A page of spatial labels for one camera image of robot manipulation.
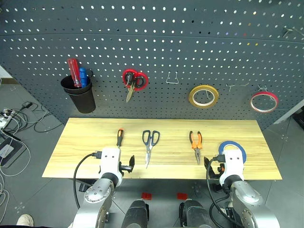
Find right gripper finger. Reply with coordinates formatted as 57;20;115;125
204;155;212;173

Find red tape roll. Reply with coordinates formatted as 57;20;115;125
249;92;278;114

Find blue tape roll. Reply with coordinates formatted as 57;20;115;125
218;140;247;164

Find black handled scissors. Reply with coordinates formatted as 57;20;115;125
142;130;161;169

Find black and orange screwdriver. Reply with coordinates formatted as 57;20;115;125
115;128;125;155

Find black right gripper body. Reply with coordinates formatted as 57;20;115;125
209;163;225;180

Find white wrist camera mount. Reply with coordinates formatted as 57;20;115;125
98;147;123;179
218;149;245;187

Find white power strip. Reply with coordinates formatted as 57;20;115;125
0;113;12;129

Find red handled screwdriver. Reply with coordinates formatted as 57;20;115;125
67;58;83;88

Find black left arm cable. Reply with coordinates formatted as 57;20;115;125
73;152;103;209

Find silver double prong hook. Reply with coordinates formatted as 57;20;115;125
226;82;250;93

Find dark grey perforated pegboard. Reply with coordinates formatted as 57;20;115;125
0;0;304;131

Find silver wire loop hook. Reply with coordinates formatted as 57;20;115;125
165;71;179;85

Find grey flat floor device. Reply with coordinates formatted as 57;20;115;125
0;135;27;169

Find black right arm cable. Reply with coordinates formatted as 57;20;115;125
206;154;238;228

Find black floor box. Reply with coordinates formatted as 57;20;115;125
293;111;304;130

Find black floor cable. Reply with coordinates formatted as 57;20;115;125
14;104;63;134

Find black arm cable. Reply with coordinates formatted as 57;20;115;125
206;154;238;228
73;152;103;209

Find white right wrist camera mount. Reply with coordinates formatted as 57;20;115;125
218;149;245;187

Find grey pegboard support leg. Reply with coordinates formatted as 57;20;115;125
273;99;304;125

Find blue handled screwdriver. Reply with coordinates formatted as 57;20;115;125
79;67;89;88

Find white floor cable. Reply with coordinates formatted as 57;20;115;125
0;118;32;178

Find red handled scissors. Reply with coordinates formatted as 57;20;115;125
122;68;150;103

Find beige shoe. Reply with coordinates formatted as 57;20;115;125
16;213;34;228

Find dark rounded shape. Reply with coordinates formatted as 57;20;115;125
179;199;214;228
123;199;150;228

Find orange handled needle-nose pliers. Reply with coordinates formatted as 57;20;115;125
189;130;204;166

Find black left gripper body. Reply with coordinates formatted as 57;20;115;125
118;162;131;177

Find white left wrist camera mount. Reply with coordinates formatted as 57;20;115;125
98;147;123;179

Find yellow tape roll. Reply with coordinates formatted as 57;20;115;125
189;85;219;109

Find black cup holder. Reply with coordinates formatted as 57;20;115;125
60;68;97;114

